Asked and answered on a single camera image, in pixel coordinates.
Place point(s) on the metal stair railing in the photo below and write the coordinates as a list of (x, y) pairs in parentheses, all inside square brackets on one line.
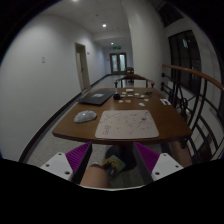
[(197, 97)]

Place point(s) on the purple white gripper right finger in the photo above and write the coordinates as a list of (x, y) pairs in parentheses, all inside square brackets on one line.
[(154, 166)]

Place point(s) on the person's leg with shoe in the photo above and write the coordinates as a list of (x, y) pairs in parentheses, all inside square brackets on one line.
[(99, 175)]

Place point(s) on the side door in wall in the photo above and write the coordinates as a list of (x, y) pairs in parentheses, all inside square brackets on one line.
[(82, 66)]

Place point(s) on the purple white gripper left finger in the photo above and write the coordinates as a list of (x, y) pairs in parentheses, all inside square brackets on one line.
[(72, 165)]

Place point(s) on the white patterned mouse pad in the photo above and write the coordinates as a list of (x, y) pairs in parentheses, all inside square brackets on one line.
[(126, 124)]

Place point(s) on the dark window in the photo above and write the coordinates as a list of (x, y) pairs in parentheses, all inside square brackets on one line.
[(185, 53)]

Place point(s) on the small dark ink bottle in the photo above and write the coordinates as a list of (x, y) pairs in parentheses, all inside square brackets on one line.
[(116, 97)]

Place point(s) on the double glass door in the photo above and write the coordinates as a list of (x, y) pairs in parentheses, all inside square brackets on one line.
[(118, 63)]

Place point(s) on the grey computer mouse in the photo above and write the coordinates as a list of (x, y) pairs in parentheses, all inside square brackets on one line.
[(85, 116)]

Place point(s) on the wooden chair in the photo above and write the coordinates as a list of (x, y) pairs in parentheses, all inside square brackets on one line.
[(134, 77)]

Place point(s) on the wooden table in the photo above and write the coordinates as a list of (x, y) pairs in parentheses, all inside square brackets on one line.
[(170, 124)]

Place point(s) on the dark closed laptop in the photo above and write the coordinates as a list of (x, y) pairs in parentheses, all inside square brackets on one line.
[(97, 98)]

